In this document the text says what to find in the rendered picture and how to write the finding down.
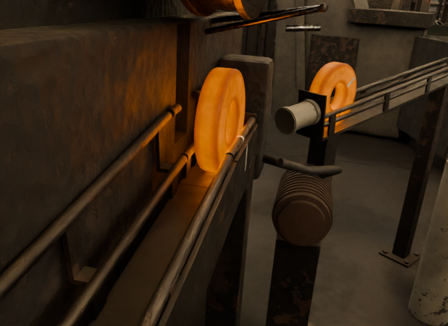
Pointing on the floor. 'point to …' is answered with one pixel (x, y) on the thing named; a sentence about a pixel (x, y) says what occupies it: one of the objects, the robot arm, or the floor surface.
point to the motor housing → (297, 245)
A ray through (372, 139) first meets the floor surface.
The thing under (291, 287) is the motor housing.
